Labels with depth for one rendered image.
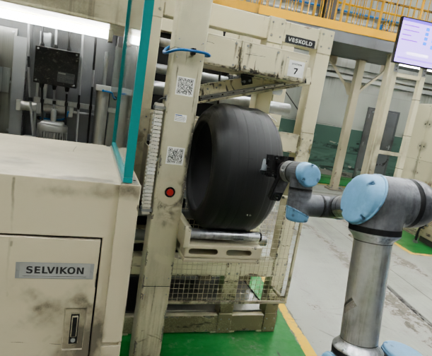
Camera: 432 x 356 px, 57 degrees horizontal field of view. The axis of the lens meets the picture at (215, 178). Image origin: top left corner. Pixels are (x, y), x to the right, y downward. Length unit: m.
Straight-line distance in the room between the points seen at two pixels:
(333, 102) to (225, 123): 10.36
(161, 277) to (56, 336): 0.95
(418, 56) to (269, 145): 4.28
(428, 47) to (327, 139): 6.47
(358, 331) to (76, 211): 0.67
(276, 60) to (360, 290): 1.38
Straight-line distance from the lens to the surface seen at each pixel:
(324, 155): 11.88
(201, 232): 1.72
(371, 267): 0.96
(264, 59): 2.06
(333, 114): 11.94
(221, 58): 1.98
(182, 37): 1.67
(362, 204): 0.92
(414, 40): 5.73
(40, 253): 0.88
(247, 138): 1.60
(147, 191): 1.70
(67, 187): 0.83
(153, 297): 1.89
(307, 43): 2.53
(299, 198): 1.28
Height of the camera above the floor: 1.46
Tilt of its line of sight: 10 degrees down
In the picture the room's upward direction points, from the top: 9 degrees clockwise
